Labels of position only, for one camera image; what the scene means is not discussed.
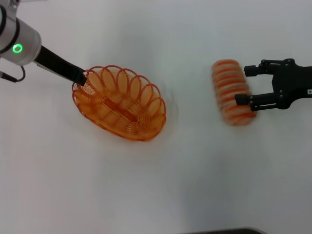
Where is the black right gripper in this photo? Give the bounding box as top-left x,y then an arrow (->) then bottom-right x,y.
234,58 -> 312,112

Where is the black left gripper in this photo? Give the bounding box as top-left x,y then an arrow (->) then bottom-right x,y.
33,45 -> 89,87

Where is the orange striped bread loaf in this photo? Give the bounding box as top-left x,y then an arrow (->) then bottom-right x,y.
211,59 -> 257,126

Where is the orange woven plastic basket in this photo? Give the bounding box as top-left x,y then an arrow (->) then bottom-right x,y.
72,64 -> 167,142

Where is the black thin cable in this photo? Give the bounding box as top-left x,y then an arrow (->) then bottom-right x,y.
0,65 -> 26,83

